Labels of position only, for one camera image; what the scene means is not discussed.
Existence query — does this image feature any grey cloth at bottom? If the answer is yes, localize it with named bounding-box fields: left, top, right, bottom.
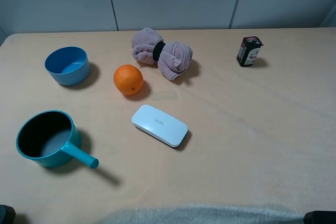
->
left=97, top=205, right=303, bottom=223

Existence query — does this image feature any orange fruit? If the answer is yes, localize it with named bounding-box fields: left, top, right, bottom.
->
left=113, top=65, right=144, bottom=95

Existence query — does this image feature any white rectangular case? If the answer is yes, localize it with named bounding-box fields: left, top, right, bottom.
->
left=131, top=104, right=188, bottom=148

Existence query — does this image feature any blue plastic bowl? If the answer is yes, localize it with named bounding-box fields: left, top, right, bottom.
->
left=45, top=47, right=90, bottom=86

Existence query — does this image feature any black object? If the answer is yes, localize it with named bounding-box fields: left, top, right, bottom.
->
left=0, top=205, right=16, bottom=224
left=303, top=210, right=336, bottom=224

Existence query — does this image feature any black object bottom right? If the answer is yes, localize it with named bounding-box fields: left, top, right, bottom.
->
left=303, top=210, right=336, bottom=224

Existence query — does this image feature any teal saucepan with handle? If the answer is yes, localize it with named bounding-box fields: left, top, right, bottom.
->
left=16, top=110, right=99, bottom=169

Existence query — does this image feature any black band on towel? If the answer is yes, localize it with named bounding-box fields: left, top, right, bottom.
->
left=152, top=41, right=165, bottom=62

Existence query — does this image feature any dark small carton box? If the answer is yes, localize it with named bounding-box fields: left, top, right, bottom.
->
left=237, top=36, right=263, bottom=67

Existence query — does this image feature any black object bottom left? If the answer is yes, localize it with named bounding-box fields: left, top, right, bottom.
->
left=0, top=205, right=16, bottom=224

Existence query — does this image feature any pink rolled towel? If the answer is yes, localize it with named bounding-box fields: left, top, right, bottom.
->
left=131, top=28, right=193, bottom=81

